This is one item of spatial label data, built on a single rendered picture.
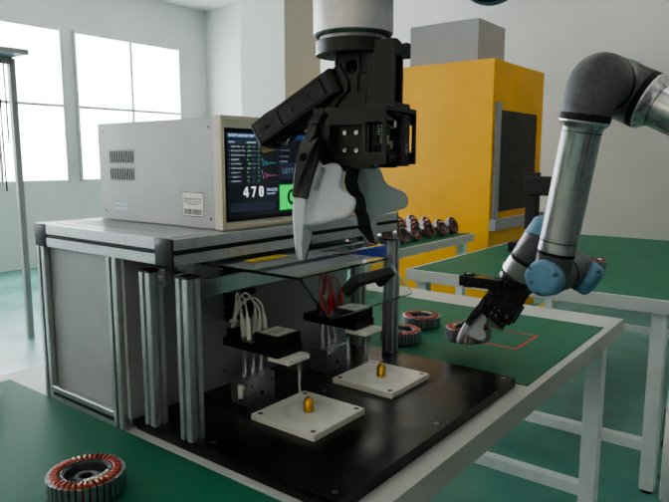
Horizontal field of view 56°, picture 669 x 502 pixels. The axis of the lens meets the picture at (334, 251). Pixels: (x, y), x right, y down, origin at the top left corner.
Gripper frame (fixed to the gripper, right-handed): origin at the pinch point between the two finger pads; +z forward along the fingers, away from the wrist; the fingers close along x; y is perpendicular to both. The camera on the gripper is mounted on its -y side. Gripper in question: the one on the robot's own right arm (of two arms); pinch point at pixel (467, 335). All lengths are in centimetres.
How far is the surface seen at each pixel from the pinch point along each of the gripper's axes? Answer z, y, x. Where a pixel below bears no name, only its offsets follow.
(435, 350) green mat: 9.3, -4.9, -0.2
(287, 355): -2, -11, -58
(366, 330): -2.8, -9.9, -34.0
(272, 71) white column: 46, -311, 240
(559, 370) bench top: -5.6, 21.7, 5.0
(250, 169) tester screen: -28, -35, -58
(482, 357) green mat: 3.2, 5.6, 1.9
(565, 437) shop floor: 77, 27, 134
